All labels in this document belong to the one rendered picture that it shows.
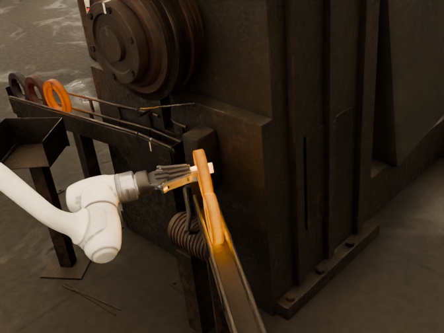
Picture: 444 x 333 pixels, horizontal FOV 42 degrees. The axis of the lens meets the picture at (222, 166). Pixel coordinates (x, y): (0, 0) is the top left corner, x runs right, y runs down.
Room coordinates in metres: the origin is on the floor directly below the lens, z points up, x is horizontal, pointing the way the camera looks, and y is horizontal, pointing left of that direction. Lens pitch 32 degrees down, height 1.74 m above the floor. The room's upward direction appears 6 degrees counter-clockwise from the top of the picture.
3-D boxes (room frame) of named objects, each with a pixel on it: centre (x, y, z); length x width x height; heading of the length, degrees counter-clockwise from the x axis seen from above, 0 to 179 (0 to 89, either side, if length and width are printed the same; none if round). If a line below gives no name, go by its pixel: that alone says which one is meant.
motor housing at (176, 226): (1.60, 0.11, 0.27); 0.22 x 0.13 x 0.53; 43
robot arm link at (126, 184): (1.47, 0.29, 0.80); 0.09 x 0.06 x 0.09; 8
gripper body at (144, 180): (1.48, 0.22, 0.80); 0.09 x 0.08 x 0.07; 98
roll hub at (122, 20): (1.87, 0.31, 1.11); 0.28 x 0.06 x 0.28; 43
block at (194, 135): (1.77, 0.07, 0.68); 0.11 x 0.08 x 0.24; 133
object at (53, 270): (2.10, 0.79, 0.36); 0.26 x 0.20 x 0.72; 78
